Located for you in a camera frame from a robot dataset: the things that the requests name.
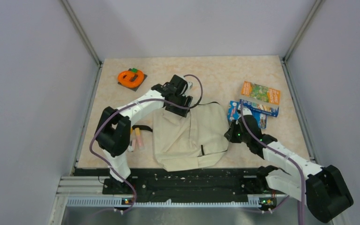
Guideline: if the cream canvas backpack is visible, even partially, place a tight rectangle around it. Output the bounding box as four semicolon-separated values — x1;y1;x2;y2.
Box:
127;102;229;172

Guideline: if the pink orange highlighter pen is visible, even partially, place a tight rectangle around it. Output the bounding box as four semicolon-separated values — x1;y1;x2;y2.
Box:
134;127;144;149

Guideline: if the pink white correction tape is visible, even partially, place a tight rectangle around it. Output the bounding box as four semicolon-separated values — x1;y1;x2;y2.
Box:
127;140;136;152

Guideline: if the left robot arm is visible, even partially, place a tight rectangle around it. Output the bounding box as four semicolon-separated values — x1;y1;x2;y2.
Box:
90;75;193;194

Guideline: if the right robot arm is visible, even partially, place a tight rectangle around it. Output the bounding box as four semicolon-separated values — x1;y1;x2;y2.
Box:
224;115;354;223

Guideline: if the blue book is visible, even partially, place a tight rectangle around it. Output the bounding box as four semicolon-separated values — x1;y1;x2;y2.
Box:
227;99;279;129

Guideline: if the orange green book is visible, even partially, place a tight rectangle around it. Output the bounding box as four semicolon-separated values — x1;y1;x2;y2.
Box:
240;81;281;107

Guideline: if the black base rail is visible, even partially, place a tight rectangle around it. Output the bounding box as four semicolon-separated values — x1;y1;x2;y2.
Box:
102;168;281;203

